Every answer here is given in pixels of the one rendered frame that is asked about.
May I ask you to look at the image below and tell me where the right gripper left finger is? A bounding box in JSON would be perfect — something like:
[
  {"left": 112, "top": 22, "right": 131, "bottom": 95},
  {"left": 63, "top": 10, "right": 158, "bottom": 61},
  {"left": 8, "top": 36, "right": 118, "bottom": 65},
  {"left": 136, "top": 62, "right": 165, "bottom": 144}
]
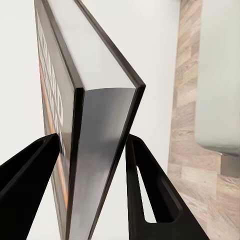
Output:
[{"left": 0, "top": 133, "right": 60, "bottom": 240}]

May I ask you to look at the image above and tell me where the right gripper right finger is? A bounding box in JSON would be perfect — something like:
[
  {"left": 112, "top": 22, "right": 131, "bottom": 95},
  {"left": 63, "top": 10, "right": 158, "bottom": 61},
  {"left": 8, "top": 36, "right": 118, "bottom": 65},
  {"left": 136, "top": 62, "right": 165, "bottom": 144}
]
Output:
[{"left": 125, "top": 134, "right": 210, "bottom": 240}]

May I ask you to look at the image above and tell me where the hardback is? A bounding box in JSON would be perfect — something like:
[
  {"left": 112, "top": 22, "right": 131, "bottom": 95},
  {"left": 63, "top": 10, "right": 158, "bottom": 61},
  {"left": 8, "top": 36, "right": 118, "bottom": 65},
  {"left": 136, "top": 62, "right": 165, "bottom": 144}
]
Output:
[{"left": 34, "top": 0, "right": 146, "bottom": 240}]

